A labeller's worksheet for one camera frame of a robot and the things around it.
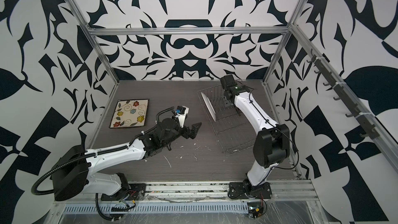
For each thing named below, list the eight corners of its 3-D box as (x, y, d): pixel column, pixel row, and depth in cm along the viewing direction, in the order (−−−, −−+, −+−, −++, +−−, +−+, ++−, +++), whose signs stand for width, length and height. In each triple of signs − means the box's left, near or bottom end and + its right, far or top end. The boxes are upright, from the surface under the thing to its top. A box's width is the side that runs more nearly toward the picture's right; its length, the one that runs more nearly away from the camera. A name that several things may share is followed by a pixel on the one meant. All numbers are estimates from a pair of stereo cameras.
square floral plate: (109, 127, 97) (107, 125, 95) (120, 101, 110) (118, 98, 108) (144, 127, 97) (143, 125, 95) (150, 101, 110) (149, 98, 108)
